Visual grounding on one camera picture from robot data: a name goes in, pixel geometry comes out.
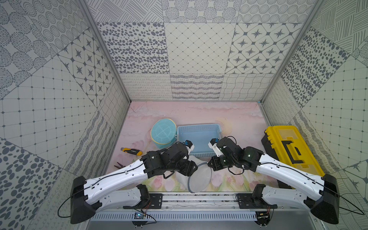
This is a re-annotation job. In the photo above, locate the yellow black screwdriver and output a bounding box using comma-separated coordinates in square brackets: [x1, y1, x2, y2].
[121, 148, 143, 156]

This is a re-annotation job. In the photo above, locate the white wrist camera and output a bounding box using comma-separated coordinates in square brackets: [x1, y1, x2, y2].
[208, 139, 223, 157]
[183, 140, 195, 154]

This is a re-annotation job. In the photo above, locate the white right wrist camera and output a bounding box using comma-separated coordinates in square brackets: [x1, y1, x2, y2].
[208, 139, 223, 157]

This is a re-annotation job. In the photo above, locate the turquoise mesh laundry bag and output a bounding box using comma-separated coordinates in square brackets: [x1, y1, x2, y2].
[150, 118, 177, 149]

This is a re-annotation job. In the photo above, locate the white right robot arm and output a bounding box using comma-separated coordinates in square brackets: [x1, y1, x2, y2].
[208, 138, 340, 224]

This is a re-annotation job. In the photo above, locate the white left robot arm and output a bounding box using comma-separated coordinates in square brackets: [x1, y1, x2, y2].
[70, 140, 198, 224]

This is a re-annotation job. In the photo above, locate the white mesh laundry bag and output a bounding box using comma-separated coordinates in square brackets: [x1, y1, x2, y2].
[175, 155, 212, 193]

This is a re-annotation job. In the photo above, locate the yellow black toolbox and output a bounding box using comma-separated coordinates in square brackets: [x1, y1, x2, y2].
[261, 126, 325, 177]

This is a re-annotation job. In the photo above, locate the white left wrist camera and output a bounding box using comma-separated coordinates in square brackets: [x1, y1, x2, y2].
[183, 140, 195, 154]

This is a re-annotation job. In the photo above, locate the aluminium mounting rail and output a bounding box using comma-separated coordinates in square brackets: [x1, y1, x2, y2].
[92, 190, 310, 226]

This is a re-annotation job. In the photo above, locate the light blue perforated plastic basket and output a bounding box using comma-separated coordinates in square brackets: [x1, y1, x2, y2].
[177, 124, 222, 158]

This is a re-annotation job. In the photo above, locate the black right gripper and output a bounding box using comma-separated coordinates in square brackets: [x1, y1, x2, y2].
[207, 155, 237, 172]

